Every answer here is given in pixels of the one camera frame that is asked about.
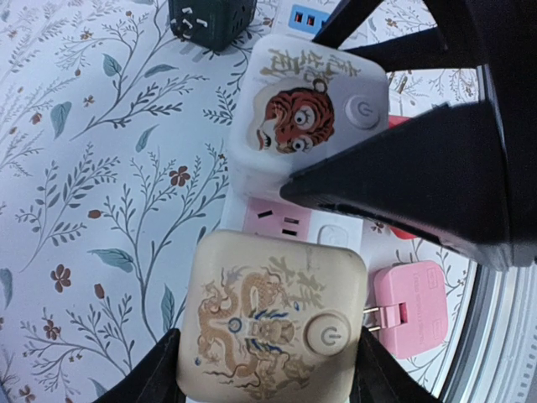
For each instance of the white flat plug adapter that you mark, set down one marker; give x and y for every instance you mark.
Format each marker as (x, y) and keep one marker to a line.
(409, 96)

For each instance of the beige cube socket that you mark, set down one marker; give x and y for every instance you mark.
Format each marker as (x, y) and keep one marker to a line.
(270, 320)

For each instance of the floral patterned table mat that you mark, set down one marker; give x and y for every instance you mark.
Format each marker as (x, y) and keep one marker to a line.
(114, 168)

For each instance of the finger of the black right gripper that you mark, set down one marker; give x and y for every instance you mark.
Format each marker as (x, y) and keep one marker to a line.
(377, 38)

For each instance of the white power strip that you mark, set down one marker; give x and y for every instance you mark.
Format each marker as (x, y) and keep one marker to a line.
(293, 201)

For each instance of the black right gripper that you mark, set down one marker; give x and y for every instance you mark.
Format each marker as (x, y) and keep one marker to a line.
(463, 177)

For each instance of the aluminium front rail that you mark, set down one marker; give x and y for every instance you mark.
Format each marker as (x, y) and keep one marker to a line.
(495, 358)

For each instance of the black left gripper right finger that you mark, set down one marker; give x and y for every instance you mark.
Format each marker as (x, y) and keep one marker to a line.
(378, 377)

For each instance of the pink plug adapter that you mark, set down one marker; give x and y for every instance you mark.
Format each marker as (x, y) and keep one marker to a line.
(407, 308)

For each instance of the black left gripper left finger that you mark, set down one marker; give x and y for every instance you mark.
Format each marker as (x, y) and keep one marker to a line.
(153, 380)

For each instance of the white floral cube socket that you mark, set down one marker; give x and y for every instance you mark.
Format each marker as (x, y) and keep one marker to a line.
(300, 103)

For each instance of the dark green cube socket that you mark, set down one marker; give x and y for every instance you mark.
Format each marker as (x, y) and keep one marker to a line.
(212, 24)

